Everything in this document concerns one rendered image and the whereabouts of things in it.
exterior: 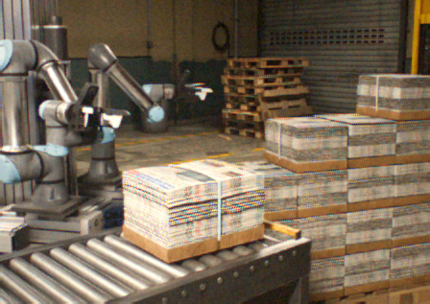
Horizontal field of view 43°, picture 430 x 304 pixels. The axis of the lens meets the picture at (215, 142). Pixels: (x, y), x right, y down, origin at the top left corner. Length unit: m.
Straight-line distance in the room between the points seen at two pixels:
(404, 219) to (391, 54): 6.99
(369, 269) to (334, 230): 0.33
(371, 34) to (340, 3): 0.89
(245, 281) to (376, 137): 1.47
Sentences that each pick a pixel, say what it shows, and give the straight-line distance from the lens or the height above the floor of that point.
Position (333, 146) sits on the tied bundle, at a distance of 2.81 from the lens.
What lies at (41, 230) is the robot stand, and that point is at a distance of 2.34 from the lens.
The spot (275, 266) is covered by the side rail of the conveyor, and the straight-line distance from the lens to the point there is 1.79.
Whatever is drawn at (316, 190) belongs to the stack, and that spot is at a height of 0.74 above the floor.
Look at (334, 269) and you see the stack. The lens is 3.00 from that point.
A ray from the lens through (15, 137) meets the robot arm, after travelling 2.19.
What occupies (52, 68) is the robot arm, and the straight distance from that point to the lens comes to 2.19.
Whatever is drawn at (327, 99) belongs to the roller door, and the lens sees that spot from 10.74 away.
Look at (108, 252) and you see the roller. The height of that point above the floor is 0.79.
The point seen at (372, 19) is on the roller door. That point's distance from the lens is 10.19.
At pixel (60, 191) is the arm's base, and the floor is 0.87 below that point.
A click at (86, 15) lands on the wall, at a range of 9.66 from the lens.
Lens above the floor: 1.42
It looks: 9 degrees down
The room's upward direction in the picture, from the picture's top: straight up
